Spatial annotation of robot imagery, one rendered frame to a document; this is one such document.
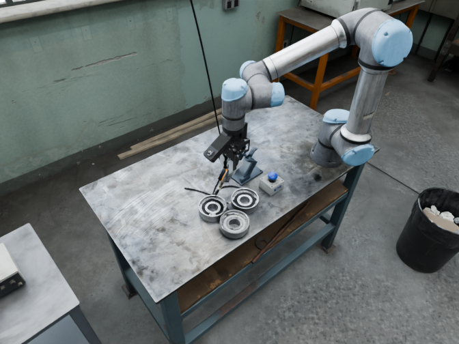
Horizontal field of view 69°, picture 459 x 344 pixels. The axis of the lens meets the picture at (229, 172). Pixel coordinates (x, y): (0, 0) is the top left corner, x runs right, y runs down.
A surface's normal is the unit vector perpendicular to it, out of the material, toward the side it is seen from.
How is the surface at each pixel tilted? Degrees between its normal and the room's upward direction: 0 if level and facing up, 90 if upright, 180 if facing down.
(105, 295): 0
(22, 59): 90
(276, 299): 0
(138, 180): 0
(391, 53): 82
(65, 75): 90
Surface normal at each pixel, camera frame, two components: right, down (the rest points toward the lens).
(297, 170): 0.03, -0.73
